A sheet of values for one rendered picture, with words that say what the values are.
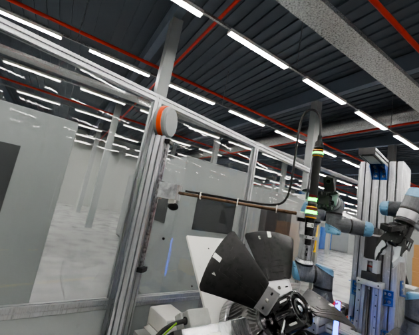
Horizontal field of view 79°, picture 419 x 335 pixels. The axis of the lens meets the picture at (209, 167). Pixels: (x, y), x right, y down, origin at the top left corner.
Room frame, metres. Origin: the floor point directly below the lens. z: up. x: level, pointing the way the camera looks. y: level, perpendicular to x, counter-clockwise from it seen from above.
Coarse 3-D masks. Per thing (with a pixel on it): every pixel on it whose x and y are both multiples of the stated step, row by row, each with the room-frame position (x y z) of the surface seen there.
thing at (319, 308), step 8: (304, 296) 1.17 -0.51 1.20; (312, 296) 1.19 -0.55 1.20; (320, 296) 1.21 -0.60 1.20; (312, 304) 1.10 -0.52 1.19; (320, 304) 1.12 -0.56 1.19; (328, 304) 1.16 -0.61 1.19; (312, 312) 1.02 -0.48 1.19; (320, 312) 1.04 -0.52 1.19; (328, 312) 1.07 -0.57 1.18; (336, 312) 1.11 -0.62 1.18; (336, 320) 1.04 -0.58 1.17; (344, 320) 1.07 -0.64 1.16
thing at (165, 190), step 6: (162, 186) 1.16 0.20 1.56; (168, 186) 1.16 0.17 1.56; (174, 186) 1.15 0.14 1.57; (180, 186) 1.18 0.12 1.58; (156, 192) 1.18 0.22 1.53; (162, 192) 1.16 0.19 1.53; (168, 192) 1.16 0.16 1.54; (174, 192) 1.15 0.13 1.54; (168, 198) 1.15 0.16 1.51; (174, 198) 1.15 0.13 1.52
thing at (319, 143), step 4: (320, 136) 1.02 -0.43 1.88; (320, 140) 1.02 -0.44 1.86; (316, 144) 1.02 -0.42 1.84; (320, 144) 1.01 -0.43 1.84; (316, 148) 1.04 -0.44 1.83; (320, 148) 1.04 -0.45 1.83; (308, 220) 1.01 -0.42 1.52; (312, 220) 1.01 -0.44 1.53; (308, 224) 1.01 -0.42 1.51; (312, 224) 1.01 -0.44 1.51; (308, 228) 1.01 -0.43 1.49; (312, 228) 1.01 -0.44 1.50; (308, 232) 1.01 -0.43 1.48; (312, 232) 1.01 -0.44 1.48; (312, 236) 1.01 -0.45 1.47; (308, 240) 1.01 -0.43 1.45; (308, 244) 1.01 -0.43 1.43
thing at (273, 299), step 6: (270, 288) 0.94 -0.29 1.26; (264, 294) 0.94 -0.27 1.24; (276, 294) 0.95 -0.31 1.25; (264, 300) 0.94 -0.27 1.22; (270, 300) 0.94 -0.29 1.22; (276, 300) 0.95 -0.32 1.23; (258, 306) 0.94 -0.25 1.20; (264, 306) 0.94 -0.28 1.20; (270, 306) 0.95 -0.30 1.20; (264, 312) 0.94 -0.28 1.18
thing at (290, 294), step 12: (288, 300) 0.91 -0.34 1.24; (300, 300) 0.95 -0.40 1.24; (276, 312) 0.93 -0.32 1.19; (288, 312) 0.90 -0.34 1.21; (300, 312) 0.92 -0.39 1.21; (264, 324) 0.95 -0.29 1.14; (276, 324) 0.95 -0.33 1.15; (288, 324) 0.90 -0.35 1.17; (300, 324) 0.88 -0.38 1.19; (312, 324) 0.91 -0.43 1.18
